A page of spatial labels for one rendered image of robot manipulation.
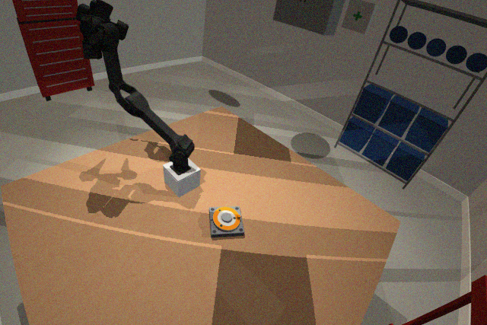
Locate orange round plate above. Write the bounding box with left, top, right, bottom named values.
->
left=213, top=207, right=240, bottom=231

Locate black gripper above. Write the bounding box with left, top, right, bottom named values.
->
left=76, top=4, right=129, bottom=40

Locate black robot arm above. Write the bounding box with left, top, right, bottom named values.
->
left=79, top=0, right=195, bottom=175

